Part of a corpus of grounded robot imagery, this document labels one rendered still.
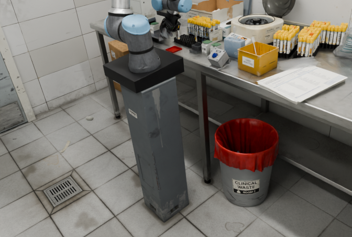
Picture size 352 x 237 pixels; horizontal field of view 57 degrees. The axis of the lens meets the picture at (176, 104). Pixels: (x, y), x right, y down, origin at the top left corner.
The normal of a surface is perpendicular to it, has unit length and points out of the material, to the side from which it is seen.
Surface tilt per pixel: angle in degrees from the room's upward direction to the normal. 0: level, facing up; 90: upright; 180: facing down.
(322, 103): 0
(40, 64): 90
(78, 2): 90
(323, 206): 0
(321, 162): 0
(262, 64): 90
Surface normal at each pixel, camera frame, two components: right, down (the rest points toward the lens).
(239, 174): -0.41, 0.55
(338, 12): -0.76, 0.39
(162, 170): 0.64, 0.34
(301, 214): -0.10, -0.85
